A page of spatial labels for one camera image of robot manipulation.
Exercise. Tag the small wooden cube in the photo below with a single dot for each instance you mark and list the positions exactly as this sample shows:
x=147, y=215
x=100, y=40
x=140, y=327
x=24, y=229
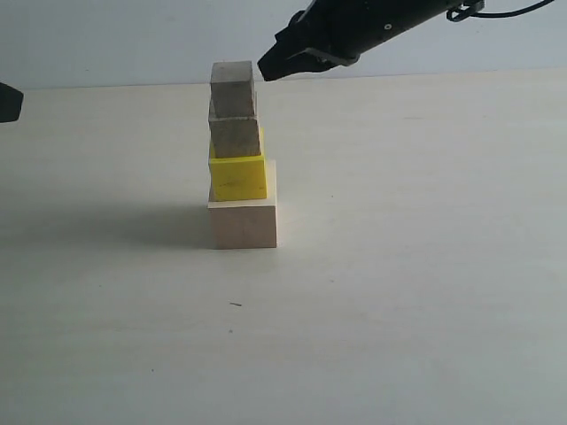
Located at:
x=232, y=89

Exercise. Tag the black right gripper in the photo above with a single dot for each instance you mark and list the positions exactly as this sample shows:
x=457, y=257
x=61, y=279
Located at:
x=328, y=34

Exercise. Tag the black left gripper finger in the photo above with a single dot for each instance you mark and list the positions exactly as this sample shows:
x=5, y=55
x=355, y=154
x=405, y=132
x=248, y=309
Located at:
x=11, y=101

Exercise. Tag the medium wooden cube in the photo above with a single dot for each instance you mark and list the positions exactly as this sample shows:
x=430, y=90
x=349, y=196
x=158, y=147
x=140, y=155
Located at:
x=235, y=136

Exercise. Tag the yellow cube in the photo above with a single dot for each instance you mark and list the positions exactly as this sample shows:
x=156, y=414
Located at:
x=238, y=178

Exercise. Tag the large wooden cube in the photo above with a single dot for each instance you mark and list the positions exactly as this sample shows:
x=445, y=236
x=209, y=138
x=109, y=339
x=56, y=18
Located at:
x=246, y=224

